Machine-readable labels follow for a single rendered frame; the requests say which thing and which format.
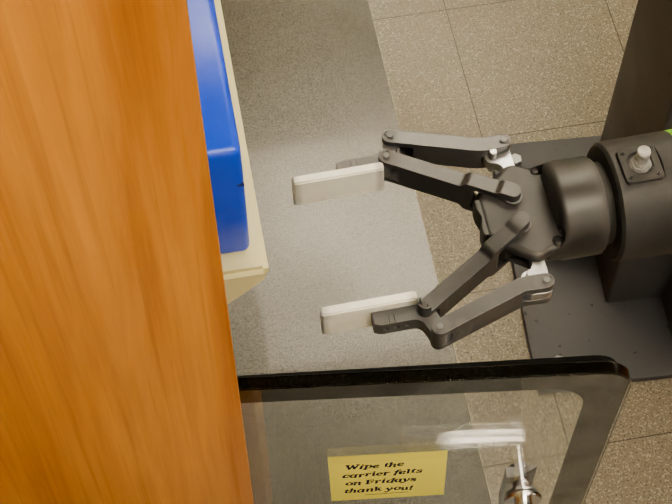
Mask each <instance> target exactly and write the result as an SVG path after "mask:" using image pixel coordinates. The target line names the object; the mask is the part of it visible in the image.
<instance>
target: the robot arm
mask: <svg viewBox="0 0 672 504"><path fill-rule="evenodd" d="M510 145H511V139H510V137H509V136H508V135H505V134H499V135H494V136H489V137H484V138H473V137H463V136H452V135H442V134H432V133H422V132H412V131H402V130H392V129H389V130H385V131H384V132H383V134H382V141H381V147H380V151H379V152H378V153H377V154H375V155H372V156H367V157H361V158H356V159H350V160H343V161H341V162H339V163H337V164H336V170H331V171H325V172H319V173H314V174H308V175H302V176H296V177H293V178H292V193H293V201H294V204H296V205H300V204H305V203H311V202H317V201H323V200H329V199H334V198H340V197H346V196H352V195H358V194H364V193H369V192H375V191H381V190H383V189H384V182H385V181H388V182H391V183H395V184H398V185H401V186H404V187H407V188H411V189H414V190H417V191H420V192H423V193H426V194H430V195H433V196H436V197H439V198H442V199H445V200H449V201H452V202H455V203H458V204H459V205H460V206H461V207H462V208H463V209H466V210H469V211H472V216H473V219H474V223H475V224H476V226H477V227H478V229H479V231H480V243H481V248H480V249H479V250H478V251H477V252H476V253H475V254H474V255H473V256H471V257H470V258H469V259H468V260H467V261H466V262H464V263H463V264H462V265H461V266H460V267H459V268H458V269H456V270H455V271H454V272H453V273H452V274H451V275H449V276H448V277H447V278H446V279H445V280H444V281H442V282H441V283H440V284H439V285H438V286H437V287H435V288H434V289H433V290H432V291H431V292H430V293H428V294H427V295H426V296H425V297H424V298H423V299H421V297H419V298H417V294H416V292H414V291H410V292H405V293H399V294H394V295H388V296H382V297H377V298H371V299H365V300H360V301H354V302H349V303H343V304H337V305H332V306H326V307H321V309H320V324H321V331H322V333H323V334H330V333H335V332H341V331H346V330H352V329H357V328H363V327H368V326H372V327H373V331H374V333H376V334H387V333H392V332H398V331H403V330H409V329H420V330H422V331H423V332H424V333H425V334H426V336H427V337H428V339H429V340H430V344H431V346H432V347H433V348H434V349H436V350H440V349H443V348H445V347H447V346H449V345H451V344H453V343H455V342H457V341H458V340H460V339H462V338H464V337H466V336H468V335H470V334H472V333H474V332H476V331H478V330H479V329H481V328H483V327H485V326H487V325H489V324H491V323H493V322H495V321H497V320H499V319H500V318H502V317H504V316H506V315H508V314H510V313H512V312H514V311H516V310H518V309H519V308H521V307H525V306H531V305H538V304H544V303H547V302H549V301H550V299H551V296H552V291H553V287H554V283H555V279H554V277H553V276H552V275H551V274H549V273H548V270H547V267H546V264H547V263H549V262H551V261H553V260H570V259H575V258H581V257H586V256H592V255H598V254H601V253H602V252H604V254H605V255H606V256H607V257H608V258H609V259H610V260H612V261H613V262H616V263H617V262H623V261H628V260H634V259H639V258H645V257H651V256H656V255H662V254H667V253H672V129H669V130H663V131H657V132H652V133H646V134H640V135H634V136H628V137H622V138H616V139H611V140H605V141H599V142H595V143H593V145H592V146H591V147H590V149H589V151H588V154H587V157H585V156H578V157H572V158H567V159H561V160H555V161H549V162H545V163H543V164H540V165H538V166H536V167H533V168H524V167H520V166H515V164H514V161H513V158H512V155H511V152H510ZM439 165H444V166H454V167H464V168H487V170H488V171H489V172H493V171H494V170H497V171H499V173H498V174H497V175H496V176H495V177H494V178H490V177H487V176H483V175H480V174H477V173H474V172H469V173H467V174H465V173H461V172H458V171H455V170H452V169H448V168H445V167H442V166H439ZM475 191H477V192H478V194H477V195H476V194H475ZM509 261H510V262H512V263H515V264H518V265H520V266H523V267H525V268H528V269H529V270H527V271H525V272H524V273H523V274H522V275H521V278H517V279H515V280H513V281H511V282H509V283H507V284H505V285H503V286H501V287H499V288H497V289H495V290H493V291H491V292H489V293H487V294H485V295H484V296H482V297H480V298H478V299H476V300H474V301H472V302H470V303H468V304H466V305H464V306H462V307H460V308H458V309H457V310H455V311H453V312H451V313H449V314H447V315H445V314H446V313H447V312H448V311H449V310H451V309H452V308H453V307H454V306H455V305H456V304H458V303H459V302H460V301H461V300H462V299H463V298H464V297H466V296H467V295H468V294H469V293H470V292H471V291H472V290H474V289H475V288H476V287H477V286H478V285H479V284H481V283H482V282H483V281H484V280H485V279H486V278H488V277H492V276H493V275H494V274H495V273H496V272H498V271H499V270H500V269H501V268H502V267H503V266H504V265H506V264H507V263H508V262H509ZM417 299H418V300H417ZM444 315H445V316H444Z"/></svg>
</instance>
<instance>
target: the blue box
mask: <svg viewBox="0 0 672 504"><path fill-rule="evenodd" d="M187 5H188V12H189V20H190V27H191V35H192V42H193V50H194V57H195V65H196V72H197V80H198V87H199V95H200V102H201V110H202V117H203V125H204V132H205V140H206V147H207V155H208V162H209V170H210V177H211V185H212V192H213V200H214V207H215V215H216V222H217V230H218V237H219V245H220V252H221V254H225V253H232V252H238V251H244V250H246V249H247V248H248V247H249V242H250V241H249V231H248V221H247V211H246V200H245V190H244V180H243V170H242V160H241V150H240V144H239V138H238V132H237V127H236V121H235V116H234V110H233V104H232V99H231V93H230V87H229V82H228V76H227V71H226V65H225V59H224V54H223V48H222V42H221V37H220V31H219V26H218V20H217V14H216V9H215V3H214V0H187Z"/></svg>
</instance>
